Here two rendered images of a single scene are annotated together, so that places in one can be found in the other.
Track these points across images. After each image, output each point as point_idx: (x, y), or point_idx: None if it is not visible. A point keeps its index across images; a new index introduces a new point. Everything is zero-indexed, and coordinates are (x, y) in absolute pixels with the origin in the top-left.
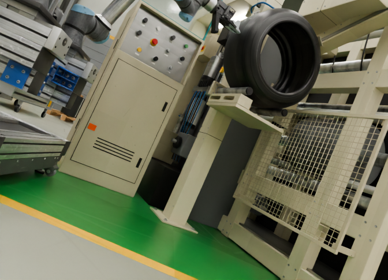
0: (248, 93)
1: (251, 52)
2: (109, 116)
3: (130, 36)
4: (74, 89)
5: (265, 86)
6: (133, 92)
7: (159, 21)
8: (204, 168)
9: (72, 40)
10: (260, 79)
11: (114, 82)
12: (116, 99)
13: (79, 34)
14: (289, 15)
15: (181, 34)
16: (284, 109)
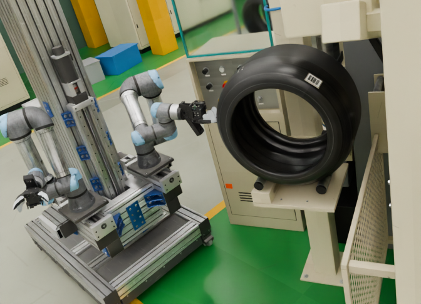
0: (259, 189)
1: (230, 152)
2: (235, 172)
3: (206, 93)
4: (166, 201)
5: (270, 177)
6: None
7: (218, 61)
8: (321, 222)
9: (144, 165)
10: (259, 173)
11: (218, 144)
12: (230, 156)
13: (146, 157)
14: (241, 86)
15: (247, 57)
16: (317, 187)
